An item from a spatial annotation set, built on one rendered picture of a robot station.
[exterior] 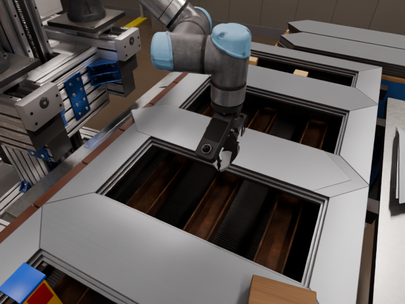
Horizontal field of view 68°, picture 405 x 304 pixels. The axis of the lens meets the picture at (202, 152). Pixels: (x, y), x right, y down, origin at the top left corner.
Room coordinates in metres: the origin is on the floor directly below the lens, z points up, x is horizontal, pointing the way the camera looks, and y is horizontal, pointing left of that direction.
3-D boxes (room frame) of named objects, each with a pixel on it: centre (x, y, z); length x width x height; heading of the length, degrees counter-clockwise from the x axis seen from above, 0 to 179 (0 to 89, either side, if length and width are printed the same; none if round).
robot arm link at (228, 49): (0.57, -0.05, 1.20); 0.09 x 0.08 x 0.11; 80
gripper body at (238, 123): (0.57, -0.06, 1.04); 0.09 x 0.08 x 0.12; 154
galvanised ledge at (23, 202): (1.11, 0.25, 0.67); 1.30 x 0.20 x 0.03; 154
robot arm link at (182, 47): (0.60, 0.04, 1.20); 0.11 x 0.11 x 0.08; 80
